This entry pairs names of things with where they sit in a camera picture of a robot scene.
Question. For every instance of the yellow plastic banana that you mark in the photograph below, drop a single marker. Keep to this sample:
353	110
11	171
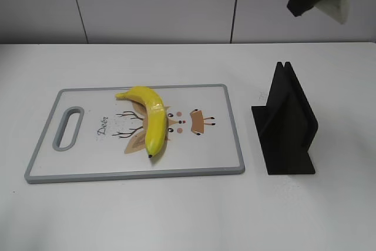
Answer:
156	116

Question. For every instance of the black knife stand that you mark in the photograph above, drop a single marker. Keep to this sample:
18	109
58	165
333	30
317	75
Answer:
286	125

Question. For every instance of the grey-rimmed white cutting board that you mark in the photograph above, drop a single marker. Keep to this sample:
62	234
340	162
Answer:
90	136

